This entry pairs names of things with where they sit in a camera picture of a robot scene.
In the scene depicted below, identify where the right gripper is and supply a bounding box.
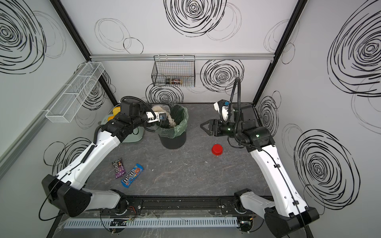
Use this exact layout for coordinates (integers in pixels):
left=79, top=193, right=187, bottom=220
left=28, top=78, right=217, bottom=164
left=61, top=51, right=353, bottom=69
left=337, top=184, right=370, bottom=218
left=200, top=118, right=242, bottom=138

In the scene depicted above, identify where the red jar lid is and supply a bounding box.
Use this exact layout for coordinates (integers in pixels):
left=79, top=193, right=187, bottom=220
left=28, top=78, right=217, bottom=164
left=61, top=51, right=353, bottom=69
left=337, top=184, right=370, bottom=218
left=211, top=144, right=223, bottom=156

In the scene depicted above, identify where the clear oatmeal jar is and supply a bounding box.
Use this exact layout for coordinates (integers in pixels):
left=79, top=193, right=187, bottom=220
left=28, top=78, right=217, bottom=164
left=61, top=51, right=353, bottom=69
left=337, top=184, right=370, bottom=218
left=152, top=105, right=171, bottom=116

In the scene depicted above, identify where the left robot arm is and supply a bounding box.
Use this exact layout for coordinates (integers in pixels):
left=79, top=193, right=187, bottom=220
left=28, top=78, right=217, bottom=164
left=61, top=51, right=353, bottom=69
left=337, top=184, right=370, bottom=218
left=42, top=96, right=152, bottom=217

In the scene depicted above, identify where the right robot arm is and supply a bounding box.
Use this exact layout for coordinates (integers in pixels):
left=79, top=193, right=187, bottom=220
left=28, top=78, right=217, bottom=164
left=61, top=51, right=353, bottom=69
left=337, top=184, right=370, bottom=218
left=200, top=100, right=319, bottom=238

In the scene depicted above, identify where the black bin with green bag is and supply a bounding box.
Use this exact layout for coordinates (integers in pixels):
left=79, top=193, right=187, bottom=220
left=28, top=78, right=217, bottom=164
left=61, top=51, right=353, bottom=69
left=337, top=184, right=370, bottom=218
left=155, top=104, right=189, bottom=150

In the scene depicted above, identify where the small jar in basket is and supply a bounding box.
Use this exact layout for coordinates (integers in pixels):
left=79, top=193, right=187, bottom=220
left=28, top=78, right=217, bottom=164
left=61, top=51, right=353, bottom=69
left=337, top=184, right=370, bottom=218
left=165, top=78, right=183, bottom=85

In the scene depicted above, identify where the green toaster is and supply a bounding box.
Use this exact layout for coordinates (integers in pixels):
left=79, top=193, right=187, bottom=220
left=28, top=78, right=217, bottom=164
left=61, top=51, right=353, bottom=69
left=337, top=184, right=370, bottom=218
left=98, top=114, right=144, bottom=143

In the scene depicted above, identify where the blue candy bag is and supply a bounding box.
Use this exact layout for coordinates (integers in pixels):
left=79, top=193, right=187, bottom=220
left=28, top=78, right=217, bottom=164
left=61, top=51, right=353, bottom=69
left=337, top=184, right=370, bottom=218
left=121, top=164, right=144, bottom=188

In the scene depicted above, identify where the yellow toast slice back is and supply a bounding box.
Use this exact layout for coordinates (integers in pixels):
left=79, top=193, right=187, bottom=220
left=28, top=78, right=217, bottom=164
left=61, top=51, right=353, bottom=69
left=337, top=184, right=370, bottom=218
left=113, top=107, right=121, bottom=116

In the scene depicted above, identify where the purple candy bag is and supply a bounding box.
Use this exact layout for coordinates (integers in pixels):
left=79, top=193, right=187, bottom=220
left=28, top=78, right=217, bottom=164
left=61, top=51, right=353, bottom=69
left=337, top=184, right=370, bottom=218
left=112, top=158, right=126, bottom=179

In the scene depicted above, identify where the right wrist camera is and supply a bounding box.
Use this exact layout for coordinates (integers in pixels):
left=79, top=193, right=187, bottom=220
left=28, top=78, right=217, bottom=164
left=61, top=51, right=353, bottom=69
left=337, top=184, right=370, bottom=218
left=213, top=100, right=231, bottom=124

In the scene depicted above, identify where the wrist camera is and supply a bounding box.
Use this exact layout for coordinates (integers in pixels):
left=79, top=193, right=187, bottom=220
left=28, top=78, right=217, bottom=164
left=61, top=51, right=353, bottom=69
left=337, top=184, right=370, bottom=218
left=213, top=100, right=231, bottom=124
left=146, top=112, right=167, bottom=123

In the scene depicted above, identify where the black corrugated right cable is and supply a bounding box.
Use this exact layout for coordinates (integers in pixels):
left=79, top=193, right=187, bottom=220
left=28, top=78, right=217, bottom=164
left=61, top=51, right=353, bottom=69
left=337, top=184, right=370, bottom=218
left=227, top=77, right=243, bottom=140

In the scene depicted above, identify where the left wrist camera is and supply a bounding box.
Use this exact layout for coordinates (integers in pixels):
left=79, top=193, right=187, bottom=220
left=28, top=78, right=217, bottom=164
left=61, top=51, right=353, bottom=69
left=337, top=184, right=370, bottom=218
left=146, top=112, right=167, bottom=123

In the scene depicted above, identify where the black wire wall basket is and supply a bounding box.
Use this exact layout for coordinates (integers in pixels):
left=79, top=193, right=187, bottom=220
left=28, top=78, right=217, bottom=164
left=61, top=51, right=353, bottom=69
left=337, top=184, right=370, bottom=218
left=151, top=59, right=196, bottom=88

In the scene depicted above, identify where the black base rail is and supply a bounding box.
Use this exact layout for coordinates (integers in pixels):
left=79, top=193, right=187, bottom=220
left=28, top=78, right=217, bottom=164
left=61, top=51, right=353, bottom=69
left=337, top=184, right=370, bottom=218
left=86, top=193, right=265, bottom=217

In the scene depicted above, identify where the aluminium wall rail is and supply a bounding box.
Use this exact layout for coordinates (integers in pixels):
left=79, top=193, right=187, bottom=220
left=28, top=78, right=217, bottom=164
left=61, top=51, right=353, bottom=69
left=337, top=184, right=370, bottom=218
left=90, top=53, right=274, bottom=61

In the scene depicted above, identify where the white wire wall shelf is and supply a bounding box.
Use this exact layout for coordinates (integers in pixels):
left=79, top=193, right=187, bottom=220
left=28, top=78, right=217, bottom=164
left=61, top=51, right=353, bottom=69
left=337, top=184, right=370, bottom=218
left=45, top=62, right=105, bottom=123

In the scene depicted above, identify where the black corner frame post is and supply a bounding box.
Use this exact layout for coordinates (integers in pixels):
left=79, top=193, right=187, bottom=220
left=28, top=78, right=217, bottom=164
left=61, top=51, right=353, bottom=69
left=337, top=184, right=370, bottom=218
left=253, top=0, right=308, bottom=106

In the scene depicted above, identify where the white slotted cable duct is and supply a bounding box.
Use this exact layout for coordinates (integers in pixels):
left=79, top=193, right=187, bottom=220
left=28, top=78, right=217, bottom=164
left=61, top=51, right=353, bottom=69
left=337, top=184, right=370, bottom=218
left=64, top=217, right=238, bottom=229

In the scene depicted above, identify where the black left corner post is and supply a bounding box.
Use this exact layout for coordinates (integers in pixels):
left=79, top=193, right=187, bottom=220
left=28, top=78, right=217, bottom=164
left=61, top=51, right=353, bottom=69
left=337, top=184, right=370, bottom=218
left=49, top=0, right=118, bottom=106

